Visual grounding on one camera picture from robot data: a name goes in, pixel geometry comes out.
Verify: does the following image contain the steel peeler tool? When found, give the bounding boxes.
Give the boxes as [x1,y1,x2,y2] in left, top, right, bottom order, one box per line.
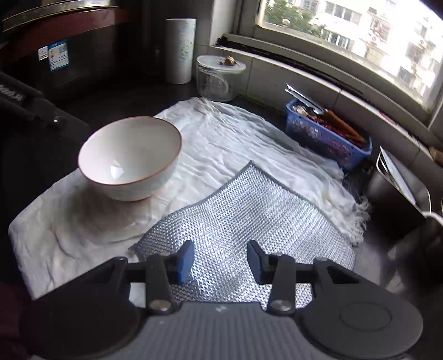
[285,83,325,115]

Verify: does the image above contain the red kitchen appliance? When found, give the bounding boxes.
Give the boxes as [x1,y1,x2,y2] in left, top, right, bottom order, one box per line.
[1,1,130,89]

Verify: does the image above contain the ginger piece on lid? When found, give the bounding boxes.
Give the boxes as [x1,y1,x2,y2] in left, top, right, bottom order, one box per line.
[223,56,236,67]

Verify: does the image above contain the white fringed cloth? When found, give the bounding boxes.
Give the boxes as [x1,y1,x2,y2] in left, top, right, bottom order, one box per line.
[9,97,369,298]

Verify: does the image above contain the paper towel roll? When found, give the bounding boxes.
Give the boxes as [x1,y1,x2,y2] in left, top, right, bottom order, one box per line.
[164,18,197,85]

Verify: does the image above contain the silver mesh scrubbing cloth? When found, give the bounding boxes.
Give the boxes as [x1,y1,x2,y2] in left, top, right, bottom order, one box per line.
[130,163,355,306]

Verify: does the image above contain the glass jar with lid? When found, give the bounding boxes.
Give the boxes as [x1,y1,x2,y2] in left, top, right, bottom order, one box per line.
[196,55,247,102]

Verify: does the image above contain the dried red chilies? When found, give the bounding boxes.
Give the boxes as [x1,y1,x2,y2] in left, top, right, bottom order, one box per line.
[307,110,368,148]

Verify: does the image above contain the white ceramic bowl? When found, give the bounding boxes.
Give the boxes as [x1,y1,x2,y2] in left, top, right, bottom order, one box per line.
[78,116,182,202]

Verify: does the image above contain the red rubber band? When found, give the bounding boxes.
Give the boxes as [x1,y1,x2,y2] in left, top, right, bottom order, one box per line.
[379,111,398,126]

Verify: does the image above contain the blue plastic basket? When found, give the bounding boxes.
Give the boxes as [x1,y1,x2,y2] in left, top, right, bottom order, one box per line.
[285,99,372,170]

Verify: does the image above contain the brown item on sill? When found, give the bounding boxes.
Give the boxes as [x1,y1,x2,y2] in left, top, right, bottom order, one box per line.
[429,146,443,163]

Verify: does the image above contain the stainless steel container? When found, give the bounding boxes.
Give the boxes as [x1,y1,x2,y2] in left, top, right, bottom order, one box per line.
[366,148,432,241]

